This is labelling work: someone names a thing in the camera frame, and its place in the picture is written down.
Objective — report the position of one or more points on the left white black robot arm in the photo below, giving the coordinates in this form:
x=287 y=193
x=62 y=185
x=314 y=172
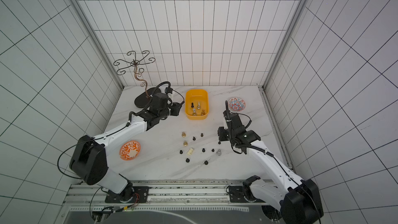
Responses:
x=90 y=160

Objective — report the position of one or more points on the yellow plastic storage box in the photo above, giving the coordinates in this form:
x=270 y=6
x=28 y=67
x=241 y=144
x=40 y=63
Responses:
x=195 y=96

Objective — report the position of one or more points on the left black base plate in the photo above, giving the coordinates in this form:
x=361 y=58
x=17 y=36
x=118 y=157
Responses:
x=130 y=195

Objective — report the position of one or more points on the dark metal jewelry stand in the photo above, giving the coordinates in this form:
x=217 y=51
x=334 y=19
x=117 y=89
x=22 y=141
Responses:
x=135 y=67

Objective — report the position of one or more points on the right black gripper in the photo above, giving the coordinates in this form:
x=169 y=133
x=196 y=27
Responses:
x=230 y=122

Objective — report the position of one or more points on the orange white patterned plate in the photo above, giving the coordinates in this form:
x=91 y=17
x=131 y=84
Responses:
x=130 y=150

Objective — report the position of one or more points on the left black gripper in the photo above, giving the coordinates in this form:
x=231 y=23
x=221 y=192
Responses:
x=176 y=110

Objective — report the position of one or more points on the aluminium mounting rail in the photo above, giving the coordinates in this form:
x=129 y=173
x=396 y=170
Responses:
x=161 y=193

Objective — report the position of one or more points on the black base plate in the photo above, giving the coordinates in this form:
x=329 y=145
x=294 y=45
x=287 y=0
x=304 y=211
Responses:
x=130 y=195
x=239 y=194

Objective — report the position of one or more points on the red blue patterned bowl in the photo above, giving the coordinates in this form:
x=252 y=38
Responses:
x=236 y=104

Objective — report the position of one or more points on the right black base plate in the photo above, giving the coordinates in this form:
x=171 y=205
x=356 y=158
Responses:
x=239 y=194

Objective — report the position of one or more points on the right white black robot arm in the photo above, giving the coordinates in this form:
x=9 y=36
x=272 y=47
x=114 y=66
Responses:
x=297 y=200

